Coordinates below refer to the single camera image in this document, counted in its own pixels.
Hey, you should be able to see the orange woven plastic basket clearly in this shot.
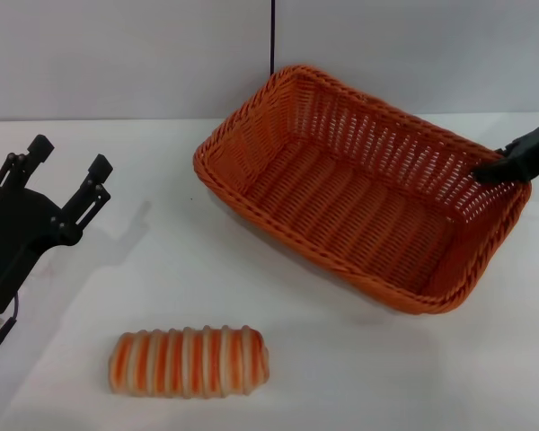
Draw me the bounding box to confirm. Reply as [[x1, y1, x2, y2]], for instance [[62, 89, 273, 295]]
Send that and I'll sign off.
[[192, 64, 533, 316]]

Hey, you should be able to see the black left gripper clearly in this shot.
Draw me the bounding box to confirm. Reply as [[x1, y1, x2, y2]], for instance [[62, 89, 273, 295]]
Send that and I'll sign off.
[[0, 133, 114, 314]]

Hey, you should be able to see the thin dark gripper cable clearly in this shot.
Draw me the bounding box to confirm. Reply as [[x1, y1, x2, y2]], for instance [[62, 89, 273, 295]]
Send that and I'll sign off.
[[0, 290, 22, 356]]

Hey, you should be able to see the orange striped toy bread roll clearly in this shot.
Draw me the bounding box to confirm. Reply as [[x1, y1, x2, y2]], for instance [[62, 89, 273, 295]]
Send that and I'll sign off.
[[108, 324, 270, 400]]

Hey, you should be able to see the dark vertical wall joint strip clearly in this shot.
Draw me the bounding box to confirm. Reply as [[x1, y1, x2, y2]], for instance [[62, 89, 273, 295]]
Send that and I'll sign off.
[[268, 0, 278, 75]]

